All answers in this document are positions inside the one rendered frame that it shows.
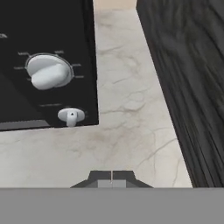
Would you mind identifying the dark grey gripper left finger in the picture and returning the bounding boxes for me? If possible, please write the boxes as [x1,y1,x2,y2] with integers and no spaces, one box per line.
[70,171,113,189]

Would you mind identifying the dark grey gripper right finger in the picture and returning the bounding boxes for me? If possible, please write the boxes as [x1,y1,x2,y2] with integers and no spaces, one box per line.
[112,171,154,189]

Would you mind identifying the small white toaster oven knob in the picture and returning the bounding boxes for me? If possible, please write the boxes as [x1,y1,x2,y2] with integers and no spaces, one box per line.
[57,107,86,128]

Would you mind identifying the large white toaster oven knob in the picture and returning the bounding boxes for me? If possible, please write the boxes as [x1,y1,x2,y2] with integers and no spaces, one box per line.
[24,53,74,91]

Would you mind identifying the black toaster oven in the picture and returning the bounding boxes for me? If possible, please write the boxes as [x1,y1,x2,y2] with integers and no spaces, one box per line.
[0,0,100,132]

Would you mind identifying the dark wood cabinet panel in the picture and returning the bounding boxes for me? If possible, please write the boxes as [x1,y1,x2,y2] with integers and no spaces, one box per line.
[136,0,224,189]

